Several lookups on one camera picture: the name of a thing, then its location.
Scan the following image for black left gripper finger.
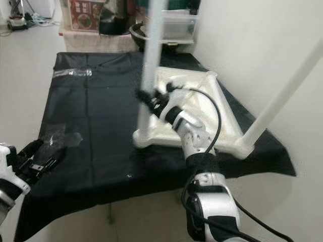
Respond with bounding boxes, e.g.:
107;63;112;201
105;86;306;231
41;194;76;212
48;148;69;173
22;139;44;156

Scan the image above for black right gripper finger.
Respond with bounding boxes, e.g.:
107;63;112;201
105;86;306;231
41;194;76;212
135;88;155;105

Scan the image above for white plastic table top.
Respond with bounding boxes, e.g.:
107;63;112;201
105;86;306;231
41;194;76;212
133;65;258;159

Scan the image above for white plastic table leg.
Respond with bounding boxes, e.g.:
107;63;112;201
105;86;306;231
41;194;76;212
235;38;323;159
133;0;170;149

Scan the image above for cross shaped clear tape patch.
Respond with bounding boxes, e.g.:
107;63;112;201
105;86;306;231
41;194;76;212
40;129;84;149

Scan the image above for black tablecloth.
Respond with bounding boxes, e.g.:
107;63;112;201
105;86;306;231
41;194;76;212
14;50;297;242

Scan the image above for black round basin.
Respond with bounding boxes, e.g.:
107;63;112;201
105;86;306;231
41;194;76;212
130;23;195;51

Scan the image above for pink patterned cloth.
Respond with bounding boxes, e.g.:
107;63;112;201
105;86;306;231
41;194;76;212
63;33;134;53

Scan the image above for long clear tape strip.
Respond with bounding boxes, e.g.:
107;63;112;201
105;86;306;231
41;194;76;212
53;69;92;78

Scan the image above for clear plastic storage box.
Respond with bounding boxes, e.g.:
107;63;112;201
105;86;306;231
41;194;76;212
144;8;197;43

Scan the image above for dark plastic bag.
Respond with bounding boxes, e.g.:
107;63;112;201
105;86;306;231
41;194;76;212
100;0;134;36

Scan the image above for dark green round lid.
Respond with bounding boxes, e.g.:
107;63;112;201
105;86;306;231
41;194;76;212
134;0;200;10

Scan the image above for red printed carton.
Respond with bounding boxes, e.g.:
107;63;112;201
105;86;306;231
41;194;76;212
68;0;104;32

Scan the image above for small black white appliance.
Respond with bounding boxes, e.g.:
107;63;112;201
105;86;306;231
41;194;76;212
8;18;28;31

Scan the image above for white cabinet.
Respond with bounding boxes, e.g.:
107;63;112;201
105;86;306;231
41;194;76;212
30;0;56;18

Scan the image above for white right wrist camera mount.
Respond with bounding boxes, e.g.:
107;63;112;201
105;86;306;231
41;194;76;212
164;86;185;120

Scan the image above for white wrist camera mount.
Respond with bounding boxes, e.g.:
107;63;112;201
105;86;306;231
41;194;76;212
0;144;31;195
164;86;185;120

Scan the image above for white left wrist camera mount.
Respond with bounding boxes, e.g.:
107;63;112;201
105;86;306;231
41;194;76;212
0;144;31;195

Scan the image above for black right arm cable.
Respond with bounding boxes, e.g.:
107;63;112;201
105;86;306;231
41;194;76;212
169;86;293;242

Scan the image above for hanging coloured cables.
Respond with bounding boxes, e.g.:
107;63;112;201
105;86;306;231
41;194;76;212
8;0;51;26

